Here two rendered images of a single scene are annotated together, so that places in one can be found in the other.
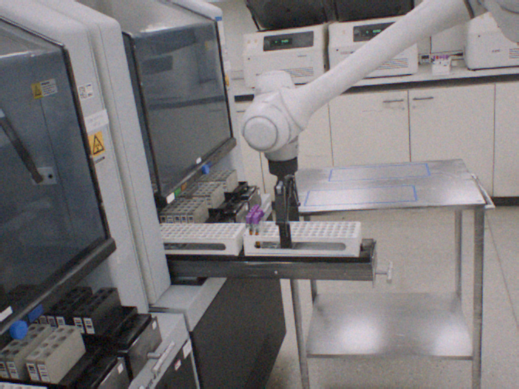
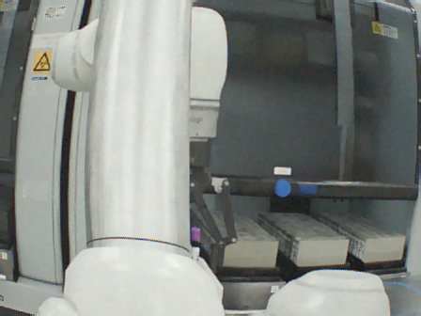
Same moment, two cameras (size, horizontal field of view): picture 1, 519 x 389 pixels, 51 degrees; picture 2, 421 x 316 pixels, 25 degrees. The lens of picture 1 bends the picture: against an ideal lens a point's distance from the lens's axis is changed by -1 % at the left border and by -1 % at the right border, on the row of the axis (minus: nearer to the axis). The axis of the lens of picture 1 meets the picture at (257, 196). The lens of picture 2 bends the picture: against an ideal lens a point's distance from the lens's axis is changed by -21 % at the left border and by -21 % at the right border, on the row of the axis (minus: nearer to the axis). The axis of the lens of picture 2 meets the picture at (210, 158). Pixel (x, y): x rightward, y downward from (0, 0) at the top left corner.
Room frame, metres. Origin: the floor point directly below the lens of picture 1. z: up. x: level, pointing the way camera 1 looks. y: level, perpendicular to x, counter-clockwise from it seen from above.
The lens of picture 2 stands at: (0.63, -1.64, 1.13)
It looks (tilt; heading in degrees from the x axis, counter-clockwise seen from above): 3 degrees down; 65
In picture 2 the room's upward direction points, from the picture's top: 4 degrees clockwise
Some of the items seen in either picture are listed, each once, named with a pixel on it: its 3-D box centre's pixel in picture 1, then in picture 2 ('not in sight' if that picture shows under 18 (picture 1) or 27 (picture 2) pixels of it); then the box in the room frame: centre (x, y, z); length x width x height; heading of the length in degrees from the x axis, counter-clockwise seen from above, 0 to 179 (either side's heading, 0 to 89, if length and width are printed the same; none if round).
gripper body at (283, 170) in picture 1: (284, 174); (182, 170); (1.31, -0.07, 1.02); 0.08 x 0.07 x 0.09; 162
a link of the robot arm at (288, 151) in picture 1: (281, 146); (186, 118); (1.31, -0.07, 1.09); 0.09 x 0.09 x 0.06
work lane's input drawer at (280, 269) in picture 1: (256, 258); not in sight; (1.34, 0.03, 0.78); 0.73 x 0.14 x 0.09; 72
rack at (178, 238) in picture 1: (191, 241); not in sight; (1.40, 0.20, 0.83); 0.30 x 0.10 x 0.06; 72
